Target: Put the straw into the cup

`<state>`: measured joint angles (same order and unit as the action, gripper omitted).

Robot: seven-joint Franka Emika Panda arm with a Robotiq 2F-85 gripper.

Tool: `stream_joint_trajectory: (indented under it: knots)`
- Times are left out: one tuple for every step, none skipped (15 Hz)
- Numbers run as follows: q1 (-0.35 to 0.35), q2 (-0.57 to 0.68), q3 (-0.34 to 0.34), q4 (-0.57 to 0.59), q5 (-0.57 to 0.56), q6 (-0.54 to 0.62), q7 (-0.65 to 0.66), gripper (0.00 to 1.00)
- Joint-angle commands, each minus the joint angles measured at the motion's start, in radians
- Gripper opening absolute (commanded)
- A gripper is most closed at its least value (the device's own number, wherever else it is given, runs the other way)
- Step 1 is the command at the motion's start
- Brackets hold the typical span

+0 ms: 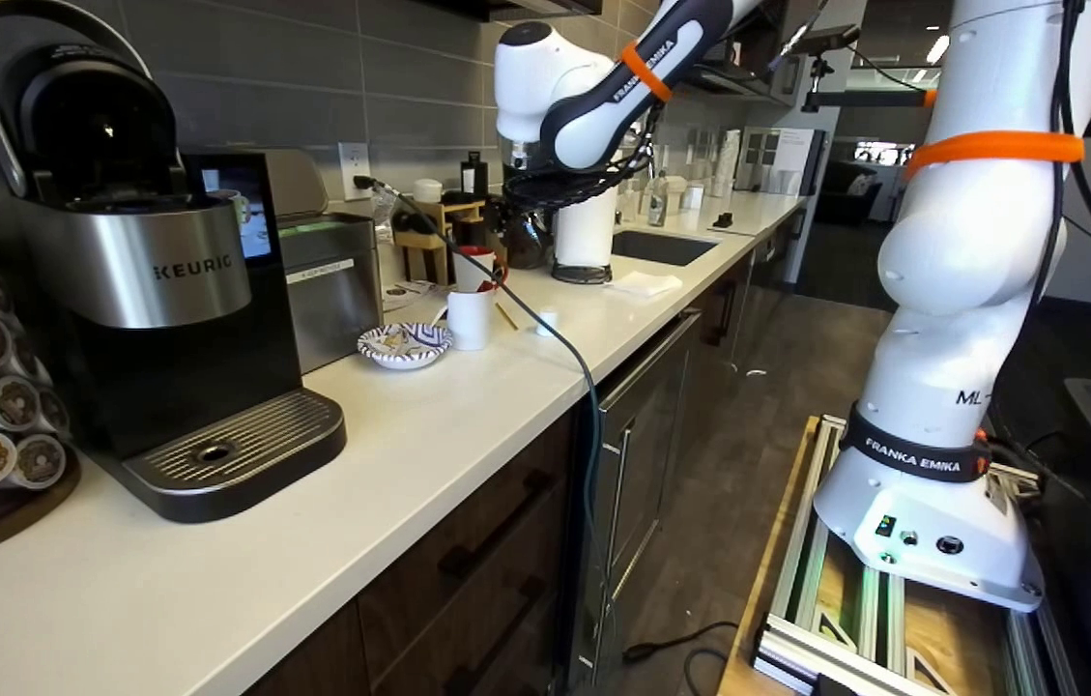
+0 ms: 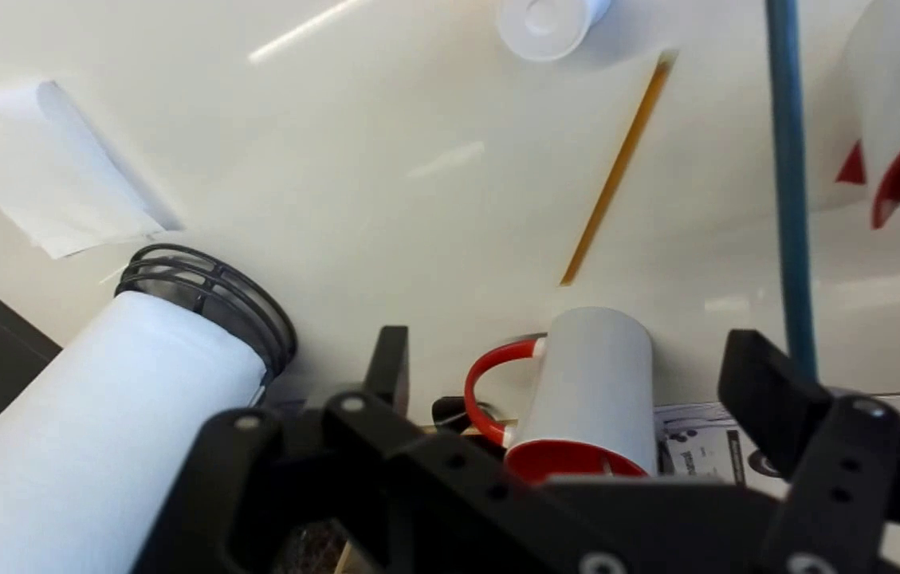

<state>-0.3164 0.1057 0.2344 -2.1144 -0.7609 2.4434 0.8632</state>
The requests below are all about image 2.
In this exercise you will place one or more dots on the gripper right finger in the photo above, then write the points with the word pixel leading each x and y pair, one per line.
pixel 840 478

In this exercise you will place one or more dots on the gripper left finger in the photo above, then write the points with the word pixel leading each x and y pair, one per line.
pixel 418 478

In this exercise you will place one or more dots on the blue straw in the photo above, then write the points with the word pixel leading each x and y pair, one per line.
pixel 788 199

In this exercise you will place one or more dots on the yellow straw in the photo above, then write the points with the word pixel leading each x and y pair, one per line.
pixel 617 171

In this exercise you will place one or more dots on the white plastic cup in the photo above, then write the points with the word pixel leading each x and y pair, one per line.
pixel 545 28

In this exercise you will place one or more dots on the printed paper sheet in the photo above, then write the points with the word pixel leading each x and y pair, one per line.
pixel 697 446

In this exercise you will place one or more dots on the paper towel roll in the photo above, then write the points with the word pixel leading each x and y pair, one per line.
pixel 99 430

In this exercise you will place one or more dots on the white paper sheet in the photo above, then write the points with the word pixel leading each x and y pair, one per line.
pixel 43 183

